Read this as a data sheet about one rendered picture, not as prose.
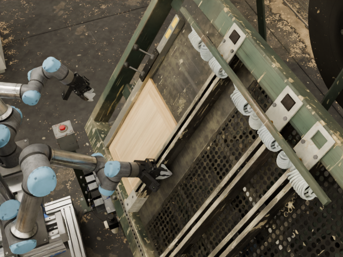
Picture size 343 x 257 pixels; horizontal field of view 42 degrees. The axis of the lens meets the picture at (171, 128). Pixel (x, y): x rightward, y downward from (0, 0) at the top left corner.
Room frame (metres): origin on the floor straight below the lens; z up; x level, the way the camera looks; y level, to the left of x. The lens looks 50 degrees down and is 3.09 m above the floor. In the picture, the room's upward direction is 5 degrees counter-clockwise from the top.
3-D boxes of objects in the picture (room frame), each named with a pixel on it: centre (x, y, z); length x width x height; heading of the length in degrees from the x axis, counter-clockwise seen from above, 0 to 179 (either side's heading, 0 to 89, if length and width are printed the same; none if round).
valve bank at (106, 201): (1.48, 0.48, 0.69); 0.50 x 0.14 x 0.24; 19
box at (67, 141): (1.88, 0.69, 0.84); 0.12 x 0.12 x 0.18; 19
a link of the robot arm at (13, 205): (1.11, 0.80, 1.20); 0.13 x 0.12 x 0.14; 24
